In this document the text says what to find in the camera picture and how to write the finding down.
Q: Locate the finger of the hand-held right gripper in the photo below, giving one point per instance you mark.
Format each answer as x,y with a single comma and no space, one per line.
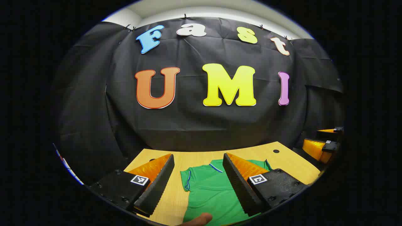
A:
329,135
314,150

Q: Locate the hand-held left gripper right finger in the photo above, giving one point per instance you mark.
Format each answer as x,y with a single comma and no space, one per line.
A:
240,188

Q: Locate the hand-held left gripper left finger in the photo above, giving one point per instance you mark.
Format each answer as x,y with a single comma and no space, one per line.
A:
157,188

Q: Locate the green T-shirt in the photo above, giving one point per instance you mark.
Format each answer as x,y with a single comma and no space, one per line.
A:
210,191

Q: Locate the black backdrop cloth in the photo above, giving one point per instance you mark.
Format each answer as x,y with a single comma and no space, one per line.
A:
194,125

